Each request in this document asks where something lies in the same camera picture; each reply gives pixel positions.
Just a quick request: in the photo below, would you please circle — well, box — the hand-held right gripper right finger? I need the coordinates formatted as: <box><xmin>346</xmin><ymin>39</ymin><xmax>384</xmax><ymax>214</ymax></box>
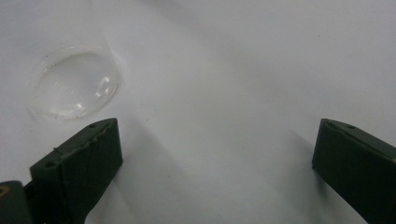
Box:
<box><xmin>311</xmin><ymin>118</ymin><xmax>396</xmax><ymax>224</ymax></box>

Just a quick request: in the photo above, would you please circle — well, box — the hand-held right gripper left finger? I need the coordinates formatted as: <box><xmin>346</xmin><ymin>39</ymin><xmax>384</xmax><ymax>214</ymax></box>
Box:
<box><xmin>23</xmin><ymin>118</ymin><xmax>123</xmax><ymax>224</ymax></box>

